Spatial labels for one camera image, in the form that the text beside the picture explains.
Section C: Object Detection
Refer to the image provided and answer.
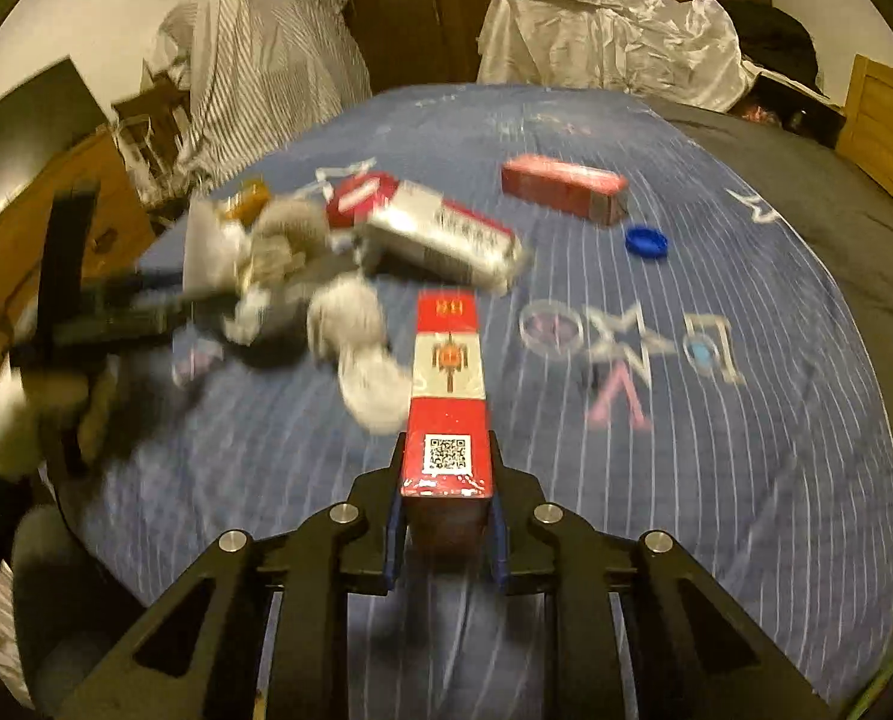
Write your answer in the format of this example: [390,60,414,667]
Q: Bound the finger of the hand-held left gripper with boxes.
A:
[97,270,193,301]
[79,296,238,350]

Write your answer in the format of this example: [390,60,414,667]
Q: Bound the wooden dresser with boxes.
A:
[0,127,155,383]

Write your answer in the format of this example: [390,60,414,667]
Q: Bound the white crumpled tissue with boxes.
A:
[307,276,388,361]
[337,349,415,436]

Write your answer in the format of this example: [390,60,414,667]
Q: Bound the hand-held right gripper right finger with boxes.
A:
[484,431,838,720]

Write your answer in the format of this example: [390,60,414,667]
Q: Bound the white cable bundle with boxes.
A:
[120,116,208,203]

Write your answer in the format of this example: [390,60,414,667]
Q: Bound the red cardboard box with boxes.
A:
[501,154,630,227]

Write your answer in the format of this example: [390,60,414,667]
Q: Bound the white striped cloth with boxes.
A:
[146,0,373,188]

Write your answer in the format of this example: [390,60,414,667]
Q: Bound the orange packet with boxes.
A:
[217,176,271,226]

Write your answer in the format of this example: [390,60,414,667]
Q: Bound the black monitor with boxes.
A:
[0,56,113,230]

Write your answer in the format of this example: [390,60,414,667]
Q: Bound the silver red carton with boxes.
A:
[360,180,534,295]

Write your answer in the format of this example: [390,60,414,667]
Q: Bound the wooden chair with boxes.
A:
[112,71,193,188]

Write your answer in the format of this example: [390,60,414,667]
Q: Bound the grey crumpled paper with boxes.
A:
[255,195,335,293]

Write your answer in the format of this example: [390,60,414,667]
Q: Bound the wooden headboard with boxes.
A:
[840,54,893,218]

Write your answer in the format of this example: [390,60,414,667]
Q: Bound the white crinkled plastic sheet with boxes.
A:
[477,0,748,113]

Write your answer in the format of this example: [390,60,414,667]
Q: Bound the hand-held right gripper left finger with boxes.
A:
[56,431,418,720]

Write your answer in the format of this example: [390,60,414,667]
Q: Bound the red patterned cloth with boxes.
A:
[739,94,781,125]

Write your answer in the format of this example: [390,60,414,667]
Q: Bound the person's left forearm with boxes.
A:
[0,457,158,717]

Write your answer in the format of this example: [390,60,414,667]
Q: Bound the person's left hand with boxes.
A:
[0,360,113,481]

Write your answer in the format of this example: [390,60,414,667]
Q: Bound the red cigarette pack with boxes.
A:
[325,172,398,230]

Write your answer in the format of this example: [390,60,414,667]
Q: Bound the red white cigarette box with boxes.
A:
[400,289,496,560]

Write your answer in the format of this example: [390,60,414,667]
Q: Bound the wooden wardrobe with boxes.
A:
[345,0,774,91]

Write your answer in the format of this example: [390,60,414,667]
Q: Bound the blue bottle cap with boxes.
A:
[625,226,670,262]

